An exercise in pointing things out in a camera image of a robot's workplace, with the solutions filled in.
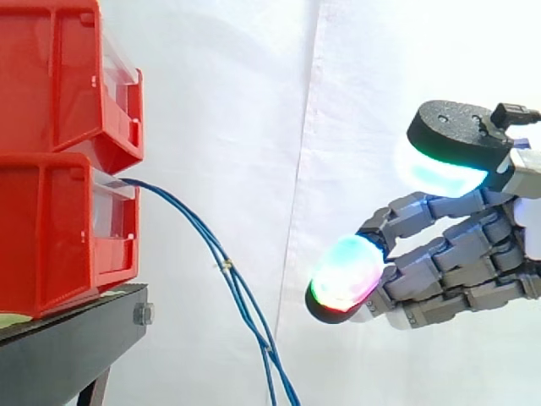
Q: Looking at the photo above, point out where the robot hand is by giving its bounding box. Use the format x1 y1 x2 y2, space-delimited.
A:
304 99 541 332

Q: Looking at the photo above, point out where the red plastic bin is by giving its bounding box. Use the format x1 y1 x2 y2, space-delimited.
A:
0 0 145 174
0 151 141 320

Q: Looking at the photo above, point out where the blue cable bundle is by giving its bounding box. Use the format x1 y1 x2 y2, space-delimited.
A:
121 178 302 406

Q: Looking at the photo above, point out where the black metal stand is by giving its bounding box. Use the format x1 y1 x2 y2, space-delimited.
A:
0 283 156 406

